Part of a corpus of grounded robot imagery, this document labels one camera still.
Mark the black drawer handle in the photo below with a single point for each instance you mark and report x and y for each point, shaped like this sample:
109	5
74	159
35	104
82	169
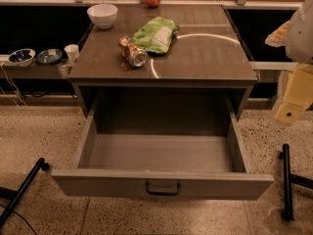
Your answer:
170	190

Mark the grey cabinet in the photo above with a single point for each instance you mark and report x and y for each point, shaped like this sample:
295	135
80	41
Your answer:
171	46

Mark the black left stand leg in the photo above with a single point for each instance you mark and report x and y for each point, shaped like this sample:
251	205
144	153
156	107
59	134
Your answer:
14	196

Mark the black right stand leg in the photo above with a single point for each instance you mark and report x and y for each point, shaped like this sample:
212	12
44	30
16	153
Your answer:
290	179

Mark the blue patterned bowl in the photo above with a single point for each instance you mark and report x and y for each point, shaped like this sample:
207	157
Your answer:
22	57

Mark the green chip bag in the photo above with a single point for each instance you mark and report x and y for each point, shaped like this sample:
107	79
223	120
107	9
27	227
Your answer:
156	35

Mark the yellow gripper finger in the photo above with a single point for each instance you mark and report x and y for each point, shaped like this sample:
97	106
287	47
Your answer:
298	95

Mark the black stand leg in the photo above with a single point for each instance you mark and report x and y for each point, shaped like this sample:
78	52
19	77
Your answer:
14	196
290	179

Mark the white paper cup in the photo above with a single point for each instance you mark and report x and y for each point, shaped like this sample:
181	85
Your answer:
72	51

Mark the open grey top drawer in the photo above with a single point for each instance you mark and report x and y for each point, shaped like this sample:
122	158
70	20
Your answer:
191	139

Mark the white bowl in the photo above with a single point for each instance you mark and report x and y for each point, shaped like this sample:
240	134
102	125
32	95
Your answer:
103	15

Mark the low side shelf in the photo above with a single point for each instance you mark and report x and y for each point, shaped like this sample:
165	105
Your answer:
34	70

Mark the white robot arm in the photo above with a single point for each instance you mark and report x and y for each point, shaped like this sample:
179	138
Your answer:
296	35

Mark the dark blue bowl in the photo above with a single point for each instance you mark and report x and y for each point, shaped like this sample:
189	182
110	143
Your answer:
49	57

